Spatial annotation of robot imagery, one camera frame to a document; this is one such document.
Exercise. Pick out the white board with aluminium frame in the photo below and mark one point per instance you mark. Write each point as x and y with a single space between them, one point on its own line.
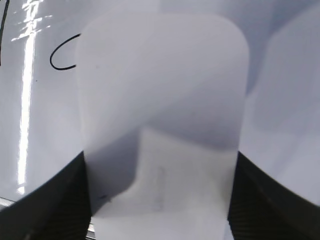
40 116

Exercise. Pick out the white board eraser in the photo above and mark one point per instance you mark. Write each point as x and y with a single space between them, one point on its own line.
161 97

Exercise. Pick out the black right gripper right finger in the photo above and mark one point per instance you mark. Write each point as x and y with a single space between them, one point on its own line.
263 209

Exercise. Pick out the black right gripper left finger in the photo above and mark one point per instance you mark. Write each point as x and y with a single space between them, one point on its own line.
58 210

